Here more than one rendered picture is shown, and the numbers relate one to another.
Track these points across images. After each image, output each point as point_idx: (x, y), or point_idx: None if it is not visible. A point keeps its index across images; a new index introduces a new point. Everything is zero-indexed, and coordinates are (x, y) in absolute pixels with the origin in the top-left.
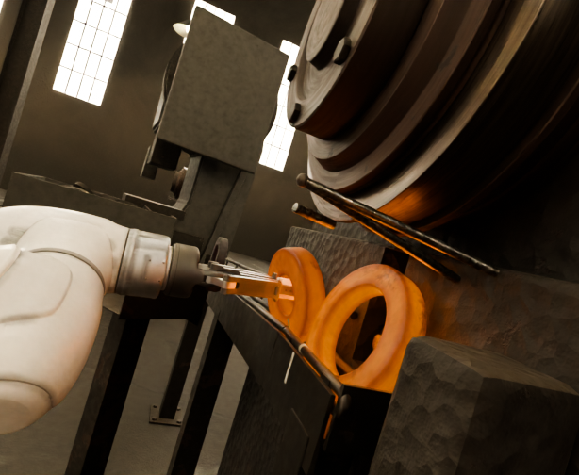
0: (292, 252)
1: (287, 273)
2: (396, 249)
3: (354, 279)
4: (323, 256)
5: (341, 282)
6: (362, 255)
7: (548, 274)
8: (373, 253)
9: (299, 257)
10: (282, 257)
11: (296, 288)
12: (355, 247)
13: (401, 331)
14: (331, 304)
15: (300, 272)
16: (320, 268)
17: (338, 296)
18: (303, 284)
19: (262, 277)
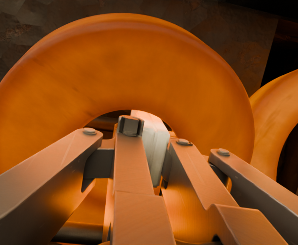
0: (199, 42)
1: (156, 107)
2: None
3: None
4: (33, 17)
5: (273, 99)
6: (208, 29)
7: None
8: (246, 28)
9: (224, 60)
10: (127, 58)
11: (206, 143)
12: (174, 7)
13: None
14: (276, 150)
15: (240, 104)
16: (27, 46)
17: (284, 130)
18: (246, 130)
19: (186, 161)
